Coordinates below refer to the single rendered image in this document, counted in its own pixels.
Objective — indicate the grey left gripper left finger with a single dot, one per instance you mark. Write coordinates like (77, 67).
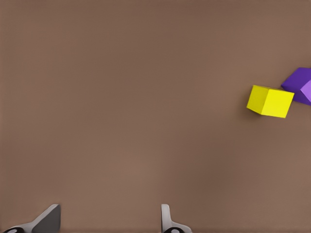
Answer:
(46, 220)

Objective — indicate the purple wooden cube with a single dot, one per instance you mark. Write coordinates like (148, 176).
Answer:
(297, 82)

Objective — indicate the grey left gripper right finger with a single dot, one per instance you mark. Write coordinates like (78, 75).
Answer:
(166, 218)

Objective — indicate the yellow wooden cube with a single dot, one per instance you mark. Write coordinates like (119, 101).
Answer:
(269, 101)

